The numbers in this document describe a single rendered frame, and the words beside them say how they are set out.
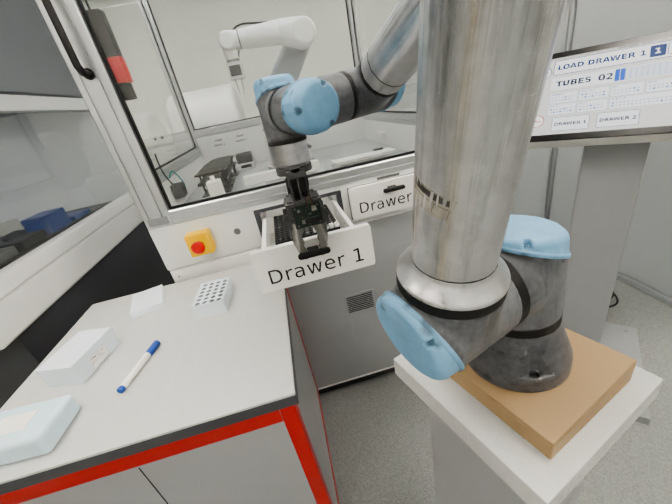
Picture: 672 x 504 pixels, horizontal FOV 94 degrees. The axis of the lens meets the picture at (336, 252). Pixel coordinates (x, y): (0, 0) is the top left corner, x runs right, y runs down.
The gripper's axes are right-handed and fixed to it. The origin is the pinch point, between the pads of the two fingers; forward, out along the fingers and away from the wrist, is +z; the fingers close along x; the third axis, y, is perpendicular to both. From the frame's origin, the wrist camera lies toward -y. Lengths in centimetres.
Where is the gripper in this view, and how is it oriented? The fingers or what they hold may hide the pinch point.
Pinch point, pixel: (313, 250)
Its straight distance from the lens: 72.5
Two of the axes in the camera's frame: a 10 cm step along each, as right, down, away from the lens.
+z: 1.8, 8.8, 4.4
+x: 9.6, -2.5, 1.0
